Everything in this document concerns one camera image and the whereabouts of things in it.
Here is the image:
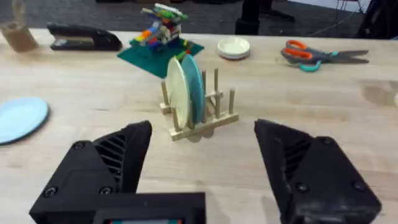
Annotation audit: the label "wooden peg dish rack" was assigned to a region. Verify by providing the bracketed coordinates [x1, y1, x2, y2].
[159, 68, 240, 142]

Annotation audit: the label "black stapler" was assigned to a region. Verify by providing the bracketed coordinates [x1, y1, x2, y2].
[47, 22, 123, 52]

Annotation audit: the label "orange handled scissors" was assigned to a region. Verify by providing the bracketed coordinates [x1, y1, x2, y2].
[280, 39, 369, 62]

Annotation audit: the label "light blue plate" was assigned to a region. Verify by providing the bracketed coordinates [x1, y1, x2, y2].
[0, 96, 50, 146]

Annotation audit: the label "stack of small white dishes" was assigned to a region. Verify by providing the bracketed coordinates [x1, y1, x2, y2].
[216, 37, 251, 60]

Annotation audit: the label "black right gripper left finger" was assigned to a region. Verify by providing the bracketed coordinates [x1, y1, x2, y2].
[29, 120, 153, 224]

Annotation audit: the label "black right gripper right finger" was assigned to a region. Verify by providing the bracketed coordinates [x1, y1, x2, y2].
[254, 118, 382, 224]

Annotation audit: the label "cream plate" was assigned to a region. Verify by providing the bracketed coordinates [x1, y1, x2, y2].
[165, 57, 192, 129]

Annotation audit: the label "green board with toy blocks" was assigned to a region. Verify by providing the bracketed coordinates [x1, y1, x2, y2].
[117, 2, 205, 79]

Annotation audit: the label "teal handled scissors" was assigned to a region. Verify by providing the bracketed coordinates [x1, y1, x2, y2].
[287, 50, 370, 73]

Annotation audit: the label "teal plate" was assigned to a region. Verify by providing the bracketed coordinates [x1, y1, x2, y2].
[181, 54, 206, 126]

